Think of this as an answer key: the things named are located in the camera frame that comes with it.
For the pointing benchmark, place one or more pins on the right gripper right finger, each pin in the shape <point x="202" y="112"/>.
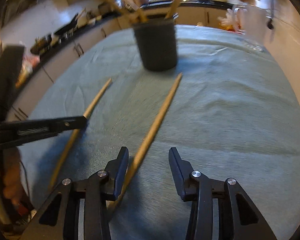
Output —
<point x="238" y="216"/>

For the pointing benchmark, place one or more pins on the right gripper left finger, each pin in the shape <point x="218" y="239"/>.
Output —
<point x="58" y="217"/>

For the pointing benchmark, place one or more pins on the beige kitchen base cabinets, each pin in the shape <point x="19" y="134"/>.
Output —
<point x="56" y="61"/>

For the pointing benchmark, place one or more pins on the person's left hand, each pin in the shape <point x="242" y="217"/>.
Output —
<point x="13" y="189"/>

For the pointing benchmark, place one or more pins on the plastic bag with food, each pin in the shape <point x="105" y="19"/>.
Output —
<point x="28" y="64"/>

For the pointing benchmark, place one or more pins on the grey-green table cloth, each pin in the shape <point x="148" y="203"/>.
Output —
<point x="234" y="115"/>

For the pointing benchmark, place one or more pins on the black wok pan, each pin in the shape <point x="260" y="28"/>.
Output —
<point x="64" y="29"/>

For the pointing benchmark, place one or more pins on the black utensil holder cup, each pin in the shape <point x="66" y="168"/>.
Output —
<point x="157" y="43"/>

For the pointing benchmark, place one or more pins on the clear glass mug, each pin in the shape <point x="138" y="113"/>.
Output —
<point x="252" y="22"/>

